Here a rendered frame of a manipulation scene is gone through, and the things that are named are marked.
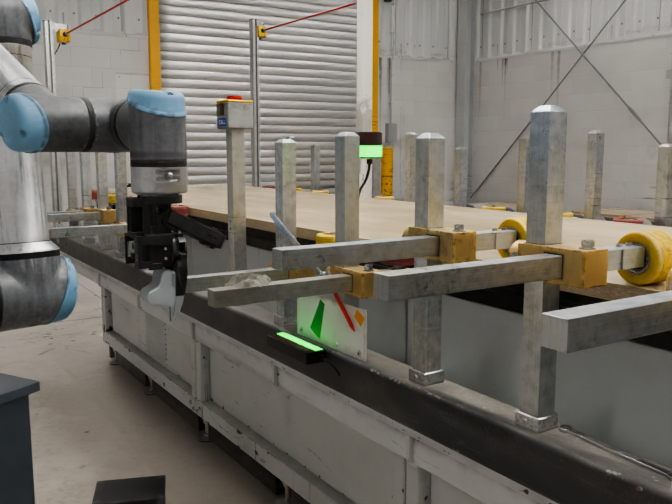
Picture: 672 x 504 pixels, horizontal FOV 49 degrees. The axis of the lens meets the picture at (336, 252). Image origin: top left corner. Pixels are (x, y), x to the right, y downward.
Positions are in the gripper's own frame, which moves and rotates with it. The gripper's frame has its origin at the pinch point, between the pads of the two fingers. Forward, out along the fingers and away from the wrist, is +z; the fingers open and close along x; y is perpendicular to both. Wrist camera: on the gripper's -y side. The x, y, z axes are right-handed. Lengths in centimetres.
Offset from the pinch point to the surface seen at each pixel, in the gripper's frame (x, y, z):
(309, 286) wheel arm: 1.5, -25.3, -2.3
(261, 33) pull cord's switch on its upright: -257, -148, -90
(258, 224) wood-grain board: -71, -51, -6
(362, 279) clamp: 4.9, -34.8, -3.2
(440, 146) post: 23, -38, -28
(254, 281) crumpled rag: 2.0, -13.8, -4.4
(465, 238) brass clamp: 30.0, -37.3, -13.4
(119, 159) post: -152, -36, -24
